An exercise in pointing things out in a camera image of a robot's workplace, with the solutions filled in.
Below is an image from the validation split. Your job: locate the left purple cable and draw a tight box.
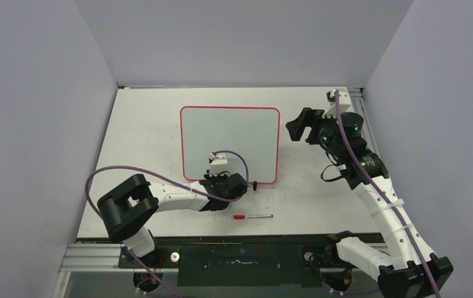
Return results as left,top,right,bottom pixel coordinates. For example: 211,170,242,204
86,150,250,298

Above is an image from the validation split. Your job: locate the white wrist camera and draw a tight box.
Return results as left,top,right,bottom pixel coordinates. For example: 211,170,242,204
208,152,228,176
322,88,351,119

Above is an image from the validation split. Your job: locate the aluminium rail frame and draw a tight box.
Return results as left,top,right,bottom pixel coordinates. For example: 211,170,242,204
55,87,389,298

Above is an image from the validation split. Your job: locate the pink framed whiteboard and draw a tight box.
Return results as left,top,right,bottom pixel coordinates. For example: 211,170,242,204
179,106,281,184

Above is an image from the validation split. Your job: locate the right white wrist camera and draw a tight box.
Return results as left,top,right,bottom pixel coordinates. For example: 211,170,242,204
322,88,351,119

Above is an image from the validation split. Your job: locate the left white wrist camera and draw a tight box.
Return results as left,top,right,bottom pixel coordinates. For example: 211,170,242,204
208,152,228,176

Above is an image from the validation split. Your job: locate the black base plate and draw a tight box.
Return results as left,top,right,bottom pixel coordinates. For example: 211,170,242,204
117,233,389,289

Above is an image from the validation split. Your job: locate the white whiteboard marker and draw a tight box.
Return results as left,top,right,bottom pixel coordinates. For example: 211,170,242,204
244,214,274,219

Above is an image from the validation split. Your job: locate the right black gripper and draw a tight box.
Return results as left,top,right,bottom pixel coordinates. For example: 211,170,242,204
286,107,345,156

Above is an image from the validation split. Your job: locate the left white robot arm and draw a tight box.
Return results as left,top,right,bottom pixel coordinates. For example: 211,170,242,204
97,173,248,268

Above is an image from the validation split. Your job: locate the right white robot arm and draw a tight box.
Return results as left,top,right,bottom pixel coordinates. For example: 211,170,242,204
286,107,454,297

